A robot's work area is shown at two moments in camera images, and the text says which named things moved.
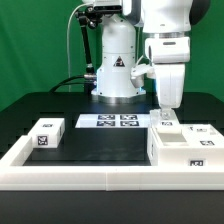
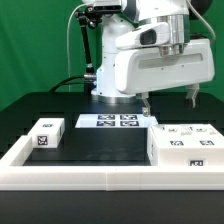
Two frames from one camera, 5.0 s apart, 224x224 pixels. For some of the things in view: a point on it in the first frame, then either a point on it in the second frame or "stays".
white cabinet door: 202,135 stays
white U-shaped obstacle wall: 15,175 stays
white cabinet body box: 184,145 stays
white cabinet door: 158,123 to 169,135
